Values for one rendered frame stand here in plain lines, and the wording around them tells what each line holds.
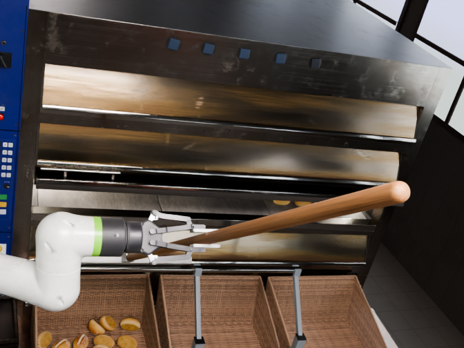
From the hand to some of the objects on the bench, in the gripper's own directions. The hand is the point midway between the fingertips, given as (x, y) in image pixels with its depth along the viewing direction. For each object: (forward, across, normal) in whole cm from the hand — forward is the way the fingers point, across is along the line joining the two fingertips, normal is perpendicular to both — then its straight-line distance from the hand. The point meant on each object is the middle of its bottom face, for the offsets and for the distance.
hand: (205, 238), depth 153 cm
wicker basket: (0, +41, -163) cm, 168 cm away
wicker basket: (+118, +42, -160) cm, 203 cm away
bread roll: (+4, +32, -171) cm, 174 cm away
